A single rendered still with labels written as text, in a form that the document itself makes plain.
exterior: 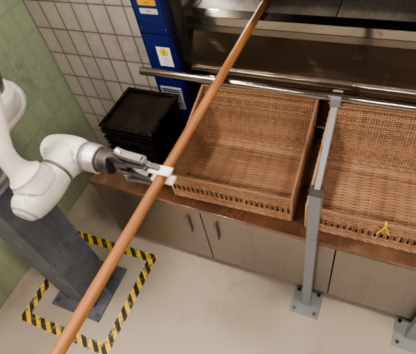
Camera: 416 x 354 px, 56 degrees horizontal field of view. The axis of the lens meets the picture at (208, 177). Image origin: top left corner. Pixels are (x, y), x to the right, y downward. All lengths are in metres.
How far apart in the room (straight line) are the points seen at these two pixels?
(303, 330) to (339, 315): 0.19
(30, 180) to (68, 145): 0.16
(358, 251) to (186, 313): 0.98
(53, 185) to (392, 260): 1.22
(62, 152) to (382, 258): 1.19
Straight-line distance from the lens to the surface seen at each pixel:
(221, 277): 2.23
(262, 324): 2.12
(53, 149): 1.24
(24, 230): 1.75
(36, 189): 1.17
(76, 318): 0.96
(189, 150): 1.88
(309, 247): 1.60
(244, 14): 1.72
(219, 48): 1.82
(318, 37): 1.64
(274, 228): 1.67
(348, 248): 1.65
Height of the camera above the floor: 2.01
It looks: 50 degrees down
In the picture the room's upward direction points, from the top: 14 degrees counter-clockwise
